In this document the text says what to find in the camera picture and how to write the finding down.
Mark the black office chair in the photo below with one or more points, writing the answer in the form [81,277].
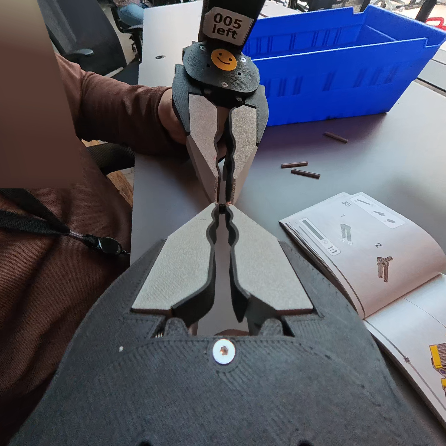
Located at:
[134,35]

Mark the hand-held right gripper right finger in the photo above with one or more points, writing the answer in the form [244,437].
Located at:
[271,275]

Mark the small black lego pin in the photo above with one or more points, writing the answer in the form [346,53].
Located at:
[221,208]

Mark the person's left hand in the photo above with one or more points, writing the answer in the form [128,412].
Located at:
[170,118]

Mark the lego instruction booklet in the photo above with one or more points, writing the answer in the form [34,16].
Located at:
[383,278]

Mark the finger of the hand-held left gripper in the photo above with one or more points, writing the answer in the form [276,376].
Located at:
[244,139]
[200,132]

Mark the person's left forearm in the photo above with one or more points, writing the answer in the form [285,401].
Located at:
[115,111]

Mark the blue plastic bin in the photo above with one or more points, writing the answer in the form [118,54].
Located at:
[331,87]

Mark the person's brown sweater torso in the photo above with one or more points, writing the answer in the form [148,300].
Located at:
[52,313]

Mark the black badge reel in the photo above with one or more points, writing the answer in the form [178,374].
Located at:
[108,245]

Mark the grey office chair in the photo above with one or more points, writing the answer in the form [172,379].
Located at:
[80,28]

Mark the thin lego axle rod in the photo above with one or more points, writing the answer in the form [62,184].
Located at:
[305,173]
[335,137]
[294,164]

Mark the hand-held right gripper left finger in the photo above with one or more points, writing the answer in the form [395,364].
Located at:
[174,275]

